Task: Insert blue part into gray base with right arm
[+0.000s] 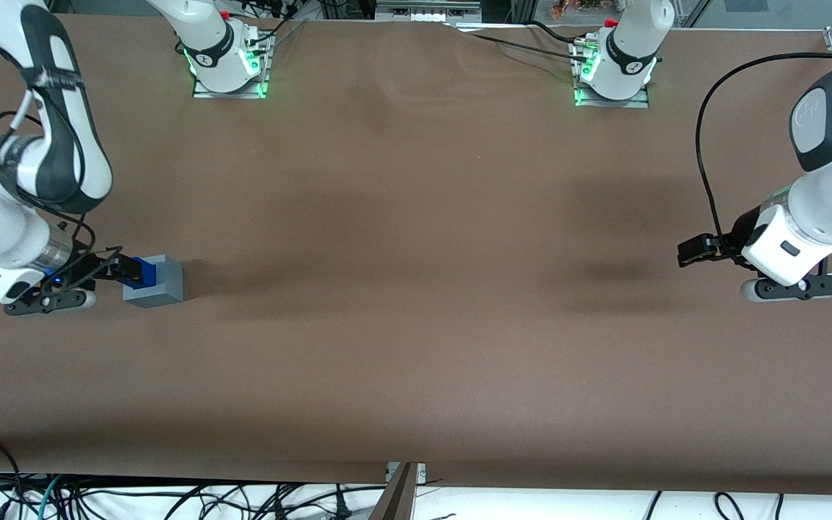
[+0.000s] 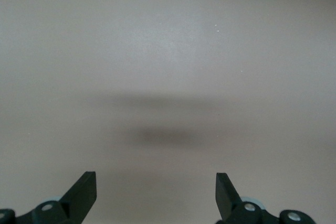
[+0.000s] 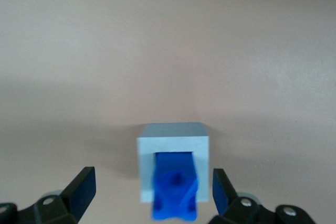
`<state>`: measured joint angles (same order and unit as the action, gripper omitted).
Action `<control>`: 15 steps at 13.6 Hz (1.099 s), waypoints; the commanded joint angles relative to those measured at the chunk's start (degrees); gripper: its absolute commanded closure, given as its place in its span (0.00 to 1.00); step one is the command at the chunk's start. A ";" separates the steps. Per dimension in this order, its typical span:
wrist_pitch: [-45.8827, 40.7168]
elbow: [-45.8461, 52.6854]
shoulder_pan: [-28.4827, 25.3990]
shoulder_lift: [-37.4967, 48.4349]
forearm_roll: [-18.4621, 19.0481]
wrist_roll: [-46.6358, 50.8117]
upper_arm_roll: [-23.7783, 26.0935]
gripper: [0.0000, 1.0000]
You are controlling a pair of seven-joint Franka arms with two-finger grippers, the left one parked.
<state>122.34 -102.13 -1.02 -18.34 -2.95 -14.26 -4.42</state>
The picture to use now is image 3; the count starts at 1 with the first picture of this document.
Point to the brown table cover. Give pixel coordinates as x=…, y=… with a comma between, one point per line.
x=168, y=37

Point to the blue plastic part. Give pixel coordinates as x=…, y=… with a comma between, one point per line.
x=173, y=182

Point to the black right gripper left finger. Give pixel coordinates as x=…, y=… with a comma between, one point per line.
x=78, y=195

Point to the gray cube base with hole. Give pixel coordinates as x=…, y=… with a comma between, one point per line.
x=173, y=144

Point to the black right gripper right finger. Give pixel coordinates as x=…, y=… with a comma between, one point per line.
x=225, y=197

